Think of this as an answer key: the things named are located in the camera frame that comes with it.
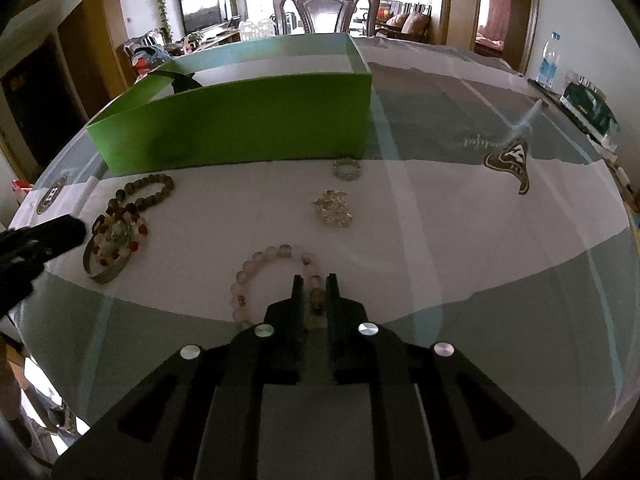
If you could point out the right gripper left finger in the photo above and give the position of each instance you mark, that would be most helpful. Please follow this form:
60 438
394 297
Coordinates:
284 350

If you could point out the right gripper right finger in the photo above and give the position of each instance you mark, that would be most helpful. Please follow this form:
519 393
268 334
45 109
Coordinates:
346 344

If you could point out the gold brooch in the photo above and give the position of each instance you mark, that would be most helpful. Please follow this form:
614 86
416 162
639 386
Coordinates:
333 208

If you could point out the plaid tablecloth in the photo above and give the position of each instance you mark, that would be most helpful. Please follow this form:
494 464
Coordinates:
481 217

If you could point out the green cardboard box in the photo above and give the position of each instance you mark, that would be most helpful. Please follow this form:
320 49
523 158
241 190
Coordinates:
278 98

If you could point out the wooden bench with clothes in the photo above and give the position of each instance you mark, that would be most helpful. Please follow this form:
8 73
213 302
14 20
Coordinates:
147 52

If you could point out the flat screen television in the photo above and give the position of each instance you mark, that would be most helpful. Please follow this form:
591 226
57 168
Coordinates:
199 14

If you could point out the dark wooden chair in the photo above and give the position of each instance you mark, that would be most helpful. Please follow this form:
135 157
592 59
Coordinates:
325 16

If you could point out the green white packet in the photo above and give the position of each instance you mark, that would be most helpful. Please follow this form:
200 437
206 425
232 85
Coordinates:
587 102

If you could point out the clear water bottle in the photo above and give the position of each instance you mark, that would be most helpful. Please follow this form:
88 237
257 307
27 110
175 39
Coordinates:
549 62

